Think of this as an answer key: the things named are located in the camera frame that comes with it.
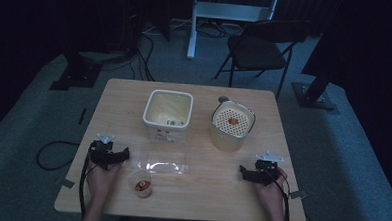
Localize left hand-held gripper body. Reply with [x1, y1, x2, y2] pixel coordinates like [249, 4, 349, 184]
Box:
[87, 132, 120, 171]

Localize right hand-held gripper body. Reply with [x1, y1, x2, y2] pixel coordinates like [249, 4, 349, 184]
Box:
[250, 150, 285, 188]

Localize person's right hand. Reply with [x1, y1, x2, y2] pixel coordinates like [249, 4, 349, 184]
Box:
[254, 166, 290, 211]

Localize small clear plastic cup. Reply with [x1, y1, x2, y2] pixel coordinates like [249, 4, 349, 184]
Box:
[126, 169, 154, 200]

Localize grey tape piece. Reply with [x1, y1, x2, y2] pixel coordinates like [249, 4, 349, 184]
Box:
[288, 190, 308, 200]
[60, 178, 76, 189]

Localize cream container with perforated insert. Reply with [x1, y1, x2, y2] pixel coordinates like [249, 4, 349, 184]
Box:
[208, 99, 257, 154]

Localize clear plastic bag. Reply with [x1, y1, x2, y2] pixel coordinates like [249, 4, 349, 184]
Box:
[136, 147, 188, 176]

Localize black marker pen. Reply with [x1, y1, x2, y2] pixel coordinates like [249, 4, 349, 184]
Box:
[77, 107, 88, 126]

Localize white square bin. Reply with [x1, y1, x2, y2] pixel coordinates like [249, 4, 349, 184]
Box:
[141, 88, 195, 145]

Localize black stand base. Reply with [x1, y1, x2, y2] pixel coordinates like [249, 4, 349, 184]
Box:
[290, 72, 339, 112]
[48, 49, 104, 93]

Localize black folding chair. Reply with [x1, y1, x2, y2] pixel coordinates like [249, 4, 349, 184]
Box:
[213, 16, 311, 100]

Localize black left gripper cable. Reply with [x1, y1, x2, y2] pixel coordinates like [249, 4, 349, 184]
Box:
[77, 151, 100, 220]

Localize black cable loop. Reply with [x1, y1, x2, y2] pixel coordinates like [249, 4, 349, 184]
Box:
[35, 140, 81, 172]

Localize black floor cables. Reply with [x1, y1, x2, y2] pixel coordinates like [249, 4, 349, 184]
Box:
[127, 30, 159, 83]

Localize white desk frame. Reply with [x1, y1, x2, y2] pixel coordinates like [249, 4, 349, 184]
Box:
[185, 0, 281, 64]

